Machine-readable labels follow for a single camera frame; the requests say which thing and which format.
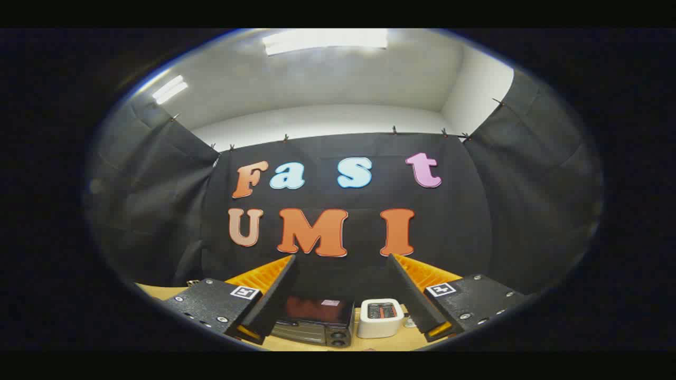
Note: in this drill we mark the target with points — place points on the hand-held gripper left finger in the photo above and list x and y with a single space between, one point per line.
274 295

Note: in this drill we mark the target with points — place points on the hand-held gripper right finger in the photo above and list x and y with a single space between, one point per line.
412 295

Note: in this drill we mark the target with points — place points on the black toaster oven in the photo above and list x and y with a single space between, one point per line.
338 336

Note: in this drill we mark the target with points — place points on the white pop-up toaster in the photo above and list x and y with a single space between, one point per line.
379 327

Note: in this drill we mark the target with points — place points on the black backdrop cloth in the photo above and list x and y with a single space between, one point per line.
465 221

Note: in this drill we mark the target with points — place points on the ceiling light panel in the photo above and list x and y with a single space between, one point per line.
325 39
170 89

